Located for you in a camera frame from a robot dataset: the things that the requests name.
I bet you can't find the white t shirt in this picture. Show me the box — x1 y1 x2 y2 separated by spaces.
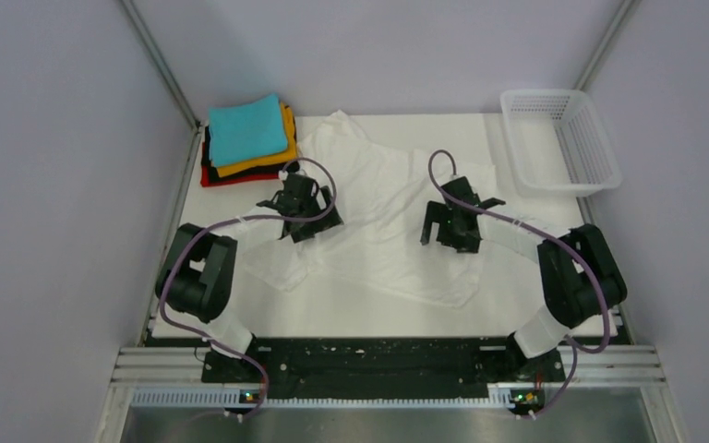
243 111 496 307

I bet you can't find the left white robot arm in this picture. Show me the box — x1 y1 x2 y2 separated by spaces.
155 173 342 382

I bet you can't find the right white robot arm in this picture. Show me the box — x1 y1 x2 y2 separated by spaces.
421 176 627 380

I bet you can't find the folded black t shirt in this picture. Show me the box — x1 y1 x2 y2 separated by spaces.
201 110 302 184

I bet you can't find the folded cyan t shirt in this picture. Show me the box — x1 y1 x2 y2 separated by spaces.
208 94 288 167

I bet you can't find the folded red t shirt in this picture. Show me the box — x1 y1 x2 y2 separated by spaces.
200 164 282 187

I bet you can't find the white plastic basket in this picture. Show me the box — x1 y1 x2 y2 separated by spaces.
499 89 622 198

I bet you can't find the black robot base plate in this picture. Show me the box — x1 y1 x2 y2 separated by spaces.
201 338 566 400

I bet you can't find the white slotted cable duct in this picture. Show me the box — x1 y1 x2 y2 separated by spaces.
131 387 540 410

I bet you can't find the aluminium frame rail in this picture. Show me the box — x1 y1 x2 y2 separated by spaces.
111 345 667 388

